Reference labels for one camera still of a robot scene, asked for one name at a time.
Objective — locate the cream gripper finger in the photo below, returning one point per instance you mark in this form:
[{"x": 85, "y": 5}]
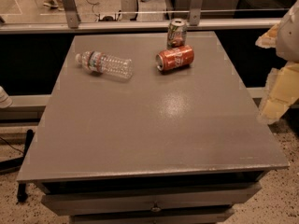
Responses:
[
  {"x": 280, "y": 93},
  {"x": 268, "y": 39}
]

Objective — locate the red coke can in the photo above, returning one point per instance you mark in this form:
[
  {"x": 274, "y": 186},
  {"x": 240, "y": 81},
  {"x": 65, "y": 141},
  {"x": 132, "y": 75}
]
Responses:
[{"x": 170, "y": 59}]

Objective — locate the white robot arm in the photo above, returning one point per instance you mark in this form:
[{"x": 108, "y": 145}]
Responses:
[{"x": 287, "y": 46}]

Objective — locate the green white soda can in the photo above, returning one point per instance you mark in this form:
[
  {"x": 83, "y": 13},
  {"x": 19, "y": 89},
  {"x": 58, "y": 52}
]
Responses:
[{"x": 176, "y": 34}]

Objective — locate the clear plastic water bottle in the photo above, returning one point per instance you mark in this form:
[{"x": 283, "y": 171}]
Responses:
[{"x": 102, "y": 63}]

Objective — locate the top grey drawer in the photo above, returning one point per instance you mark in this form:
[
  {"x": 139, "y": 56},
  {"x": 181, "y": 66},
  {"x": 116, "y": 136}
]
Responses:
[{"x": 142, "y": 200}]

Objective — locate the grey drawer cabinet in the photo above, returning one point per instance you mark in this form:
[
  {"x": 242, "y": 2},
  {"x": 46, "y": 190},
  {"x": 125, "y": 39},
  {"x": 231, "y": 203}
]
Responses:
[{"x": 192, "y": 127}]

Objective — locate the round metal drawer knob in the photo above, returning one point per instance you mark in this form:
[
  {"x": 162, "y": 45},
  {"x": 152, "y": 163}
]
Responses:
[{"x": 155, "y": 208}]

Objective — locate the white object at left edge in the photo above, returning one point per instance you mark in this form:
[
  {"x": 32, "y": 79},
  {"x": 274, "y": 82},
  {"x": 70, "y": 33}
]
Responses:
[{"x": 5, "y": 100}]

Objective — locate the grey metal railing frame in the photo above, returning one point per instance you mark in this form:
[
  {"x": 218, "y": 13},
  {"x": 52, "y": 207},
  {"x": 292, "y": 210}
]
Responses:
[{"x": 92, "y": 16}]

